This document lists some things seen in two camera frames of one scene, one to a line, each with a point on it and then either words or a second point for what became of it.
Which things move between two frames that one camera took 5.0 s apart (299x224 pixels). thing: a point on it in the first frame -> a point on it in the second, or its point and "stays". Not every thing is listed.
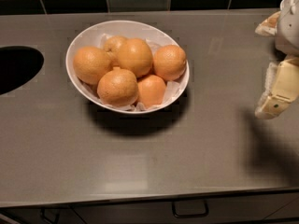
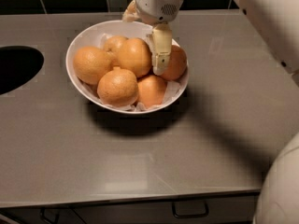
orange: x=169 y=62 stays
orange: x=135 y=54 stays
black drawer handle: x=190 y=208 stays
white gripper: x=289 y=32 -> x=154 y=8
